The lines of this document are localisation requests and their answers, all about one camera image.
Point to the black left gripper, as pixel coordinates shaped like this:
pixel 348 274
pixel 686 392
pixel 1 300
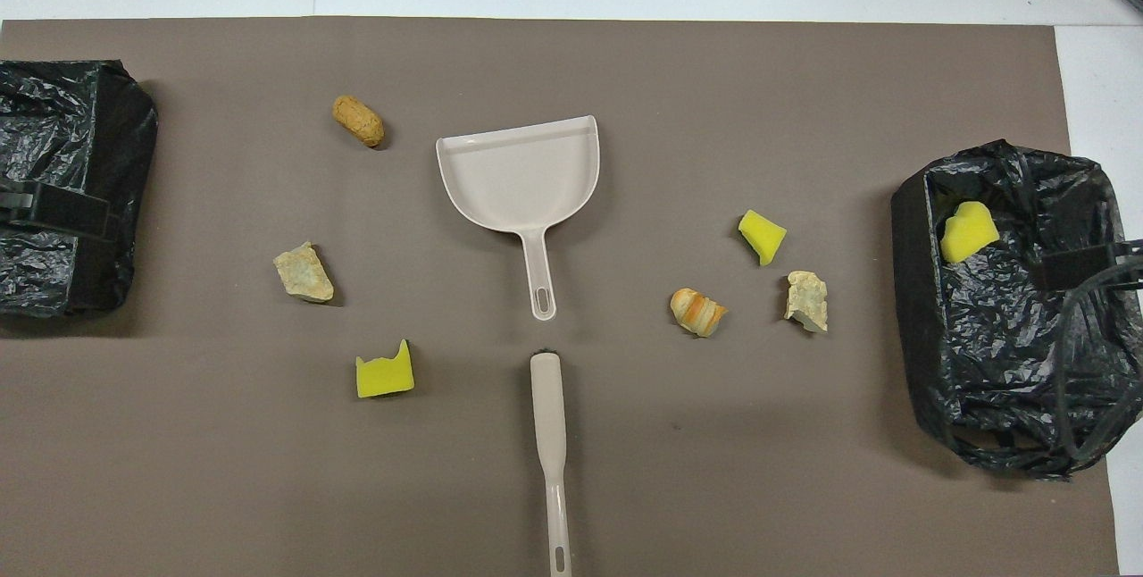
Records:
pixel 13 202

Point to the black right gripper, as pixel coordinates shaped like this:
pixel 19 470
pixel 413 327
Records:
pixel 1130 255

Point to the brown oval bread roll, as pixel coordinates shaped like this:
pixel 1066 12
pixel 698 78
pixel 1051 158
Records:
pixel 357 120

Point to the yellow sponge wedge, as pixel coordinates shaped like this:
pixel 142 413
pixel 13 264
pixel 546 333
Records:
pixel 762 236

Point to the notched yellow sponge piece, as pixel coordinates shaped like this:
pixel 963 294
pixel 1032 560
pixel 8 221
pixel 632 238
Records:
pixel 384 376

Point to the striped croissant piece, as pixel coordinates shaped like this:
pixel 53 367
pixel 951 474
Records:
pixel 696 311

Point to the beige plastic dustpan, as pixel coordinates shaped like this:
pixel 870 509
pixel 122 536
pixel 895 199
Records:
pixel 518 184

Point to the beige hand brush black bristles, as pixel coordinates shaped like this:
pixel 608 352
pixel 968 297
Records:
pixel 546 407

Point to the black bag-lined bin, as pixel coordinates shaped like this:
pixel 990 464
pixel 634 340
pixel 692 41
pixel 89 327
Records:
pixel 54 130
pixel 1000 336

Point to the heart-shaped yellow sponge piece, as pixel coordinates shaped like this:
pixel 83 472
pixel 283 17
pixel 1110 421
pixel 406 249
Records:
pixel 966 236

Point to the brown paper table mat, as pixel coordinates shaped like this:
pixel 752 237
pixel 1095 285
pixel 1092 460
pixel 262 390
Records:
pixel 625 470

